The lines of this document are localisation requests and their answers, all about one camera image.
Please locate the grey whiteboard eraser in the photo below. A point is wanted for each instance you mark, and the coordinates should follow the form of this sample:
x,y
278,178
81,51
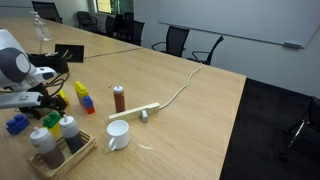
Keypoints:
x,y
292,44

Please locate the squeeze bottle brown sauce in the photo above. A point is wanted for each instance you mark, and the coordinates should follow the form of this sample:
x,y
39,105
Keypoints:
x,y
46,148

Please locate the grey wrist camera bar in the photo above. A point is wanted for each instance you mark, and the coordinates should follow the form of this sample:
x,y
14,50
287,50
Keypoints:
x,y
20,99

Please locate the squeeze bottle dark sauce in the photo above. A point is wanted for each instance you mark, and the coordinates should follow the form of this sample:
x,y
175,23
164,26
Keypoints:
x,y
71,133

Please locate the yellow lego brick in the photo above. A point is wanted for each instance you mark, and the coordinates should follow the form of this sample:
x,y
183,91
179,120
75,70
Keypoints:
x,y
55,129
80,90
65,96

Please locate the black box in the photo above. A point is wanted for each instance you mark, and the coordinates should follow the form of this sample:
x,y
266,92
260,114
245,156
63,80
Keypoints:
x,y
50,61

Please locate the window with green view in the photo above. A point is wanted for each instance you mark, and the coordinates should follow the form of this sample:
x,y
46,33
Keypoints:
x,y
115,6

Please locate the flat black pad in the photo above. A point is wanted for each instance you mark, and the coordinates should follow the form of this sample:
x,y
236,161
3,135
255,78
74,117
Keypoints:
x,y
70,52

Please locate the white wall whiteboard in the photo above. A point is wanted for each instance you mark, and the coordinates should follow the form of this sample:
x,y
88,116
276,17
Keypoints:
x,y
240,18

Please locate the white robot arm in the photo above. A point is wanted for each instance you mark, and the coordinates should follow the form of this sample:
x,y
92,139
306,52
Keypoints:
x,y
10,63

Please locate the large blue lego brick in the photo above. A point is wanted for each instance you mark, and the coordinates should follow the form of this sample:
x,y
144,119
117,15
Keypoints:
x,y
16,125

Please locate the clear hand sanitizer bottle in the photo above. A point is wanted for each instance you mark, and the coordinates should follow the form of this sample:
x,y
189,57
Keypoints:
x,y
41,28

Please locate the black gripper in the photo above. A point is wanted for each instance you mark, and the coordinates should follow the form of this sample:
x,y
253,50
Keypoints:
x,y
35,111

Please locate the black office chair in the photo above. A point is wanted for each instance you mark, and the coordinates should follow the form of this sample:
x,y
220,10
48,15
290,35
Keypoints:
x,y
110,25
206,53
122,26
46,10
173,40
306,133
86,20
136,31

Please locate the green lego brick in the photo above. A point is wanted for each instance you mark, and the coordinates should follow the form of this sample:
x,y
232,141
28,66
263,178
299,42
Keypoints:
x,y
51,120

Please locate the wooden slatted crate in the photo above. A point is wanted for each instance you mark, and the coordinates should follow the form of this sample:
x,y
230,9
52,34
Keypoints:
x,y
76,151

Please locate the grey plug adapter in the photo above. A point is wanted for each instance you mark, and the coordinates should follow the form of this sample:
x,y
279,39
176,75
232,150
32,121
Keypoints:
x,y
144,116

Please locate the cream power strip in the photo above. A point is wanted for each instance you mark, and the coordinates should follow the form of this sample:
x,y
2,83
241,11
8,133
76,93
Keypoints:
x,y
133,112

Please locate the red lego brick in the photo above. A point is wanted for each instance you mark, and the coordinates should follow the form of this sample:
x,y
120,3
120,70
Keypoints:
x,y
90,110

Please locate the white mug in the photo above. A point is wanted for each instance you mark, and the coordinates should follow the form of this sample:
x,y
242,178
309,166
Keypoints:
x,y
118,135

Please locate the small brown crumbs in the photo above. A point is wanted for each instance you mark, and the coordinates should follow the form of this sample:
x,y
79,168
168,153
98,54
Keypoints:
x,y
109,86

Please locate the slim brown sauce bottle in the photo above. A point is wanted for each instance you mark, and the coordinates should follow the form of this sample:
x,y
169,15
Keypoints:
x,y
119,98

